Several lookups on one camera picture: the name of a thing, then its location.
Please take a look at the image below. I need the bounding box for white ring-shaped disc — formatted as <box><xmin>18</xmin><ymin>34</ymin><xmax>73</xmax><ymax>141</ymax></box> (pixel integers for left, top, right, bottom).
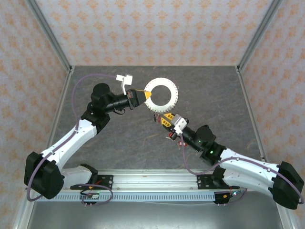
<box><xmin>143</xmin><ymin>77</ymin><xmax>180</xmax><ymax>115</ymax></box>

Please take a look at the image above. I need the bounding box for small circuit board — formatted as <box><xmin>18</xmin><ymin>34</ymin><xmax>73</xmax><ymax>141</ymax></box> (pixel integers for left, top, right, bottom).
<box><xmin>80</xmin><ymin>192</ymin><xmax>100</xmax><ymax>200</ymax></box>
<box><xmin>223</xmin><ymin>190</ymin><xmax>242</xmax><ymax>200</ymax></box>

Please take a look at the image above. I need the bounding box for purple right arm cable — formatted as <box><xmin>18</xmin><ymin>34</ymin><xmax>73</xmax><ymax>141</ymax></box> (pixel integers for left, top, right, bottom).
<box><xmin>180</xmin><ymin>133</ymin><xmax>305</xmax><ymax>206</ymax></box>

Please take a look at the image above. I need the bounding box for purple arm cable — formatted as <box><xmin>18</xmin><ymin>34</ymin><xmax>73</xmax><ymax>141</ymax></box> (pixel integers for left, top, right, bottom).
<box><xmin>180</xmin><ymin>133</ymin><xmax>305</xmax><ymax>206</ymax></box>
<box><xmin>25</xmin><ymin>73</ymin><xmax>119</xmax><ymax>208</ymax></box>

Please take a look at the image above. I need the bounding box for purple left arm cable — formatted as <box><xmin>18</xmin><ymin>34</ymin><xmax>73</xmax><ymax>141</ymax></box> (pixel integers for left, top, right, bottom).
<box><xmin>25</xmin><ymin>73</ymin><xmax>119</xmax><ymax>208</ymax></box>

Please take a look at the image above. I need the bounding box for aluminium table edge rail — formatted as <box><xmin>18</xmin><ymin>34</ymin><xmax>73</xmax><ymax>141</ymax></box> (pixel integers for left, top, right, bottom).
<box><xmin>11</xmin><ymin>67</ymin><xmax>75</xmax><ymax>229</ymax></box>
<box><xmin>235</xmin><ymin>66</ymin><xmax>298</xmax><ymax>229</ymax></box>

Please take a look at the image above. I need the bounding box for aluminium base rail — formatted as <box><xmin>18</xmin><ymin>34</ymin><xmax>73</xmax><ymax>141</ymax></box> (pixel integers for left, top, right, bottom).
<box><xmin>62</xmin><ymin>168</ymin><xmax>240</xmax><ymax>191</ymax></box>

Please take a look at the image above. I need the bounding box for white slotted cable duct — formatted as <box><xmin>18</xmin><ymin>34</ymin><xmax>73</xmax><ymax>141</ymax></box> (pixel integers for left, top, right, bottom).
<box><xmin>51</xmin><ymin>192</ymin><xmax>224</xmax><ymax>203</ymax></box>

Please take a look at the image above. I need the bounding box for aluminium frame post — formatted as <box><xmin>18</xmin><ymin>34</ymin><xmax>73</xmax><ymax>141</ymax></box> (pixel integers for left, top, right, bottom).
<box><xmin>24</xmin><ymin>0</ymin><xmax>74</xmax><ymax>73</ymax></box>
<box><xmin>235</xmin><ymin>0</ymin><xmax>285</xmax><ymax>73</ymax></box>

